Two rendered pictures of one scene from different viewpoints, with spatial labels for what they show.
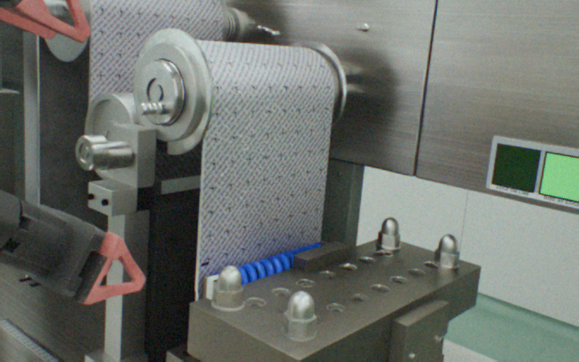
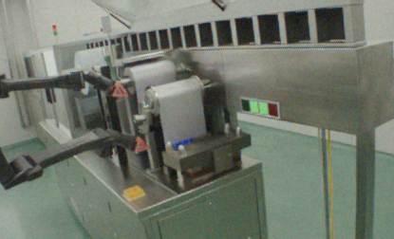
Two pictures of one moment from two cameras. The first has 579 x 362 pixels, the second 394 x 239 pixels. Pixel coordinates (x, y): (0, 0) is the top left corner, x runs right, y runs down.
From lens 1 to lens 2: 1.07 m
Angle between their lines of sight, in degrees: 18
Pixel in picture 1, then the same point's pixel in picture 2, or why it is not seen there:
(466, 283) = (243, 139)
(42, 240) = (124, 139)
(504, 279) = not seen: hidden behind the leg
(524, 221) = not seen: hidden behind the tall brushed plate
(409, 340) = (215, 155)
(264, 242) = (185, 135)
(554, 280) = (391, 136)
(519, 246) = not seen: hidden behind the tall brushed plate
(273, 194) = (185, 121)
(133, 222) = (149, 134)
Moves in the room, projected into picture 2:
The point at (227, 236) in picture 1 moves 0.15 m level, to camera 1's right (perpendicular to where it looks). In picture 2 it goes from (172, 135) to (202, 133)
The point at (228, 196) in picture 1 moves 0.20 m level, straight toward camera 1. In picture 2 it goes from (170, 124) to (158, 137)
